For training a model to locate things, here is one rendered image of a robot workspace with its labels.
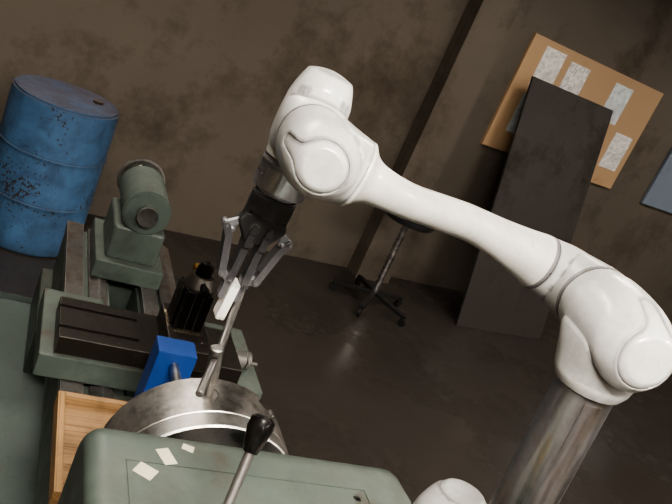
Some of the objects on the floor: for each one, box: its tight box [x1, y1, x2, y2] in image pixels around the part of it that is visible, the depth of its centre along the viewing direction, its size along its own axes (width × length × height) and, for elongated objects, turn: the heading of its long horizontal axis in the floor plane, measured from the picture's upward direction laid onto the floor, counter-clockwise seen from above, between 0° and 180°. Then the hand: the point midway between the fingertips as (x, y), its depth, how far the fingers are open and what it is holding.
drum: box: [0, 75, 120, 257], centre depth 403 cm, size 55×55×82 cm
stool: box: [329, 212, 434, 327], centre depth 516 cm, size 59×56×70 cm
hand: (227, 298), depth 129 cm, fingers closed
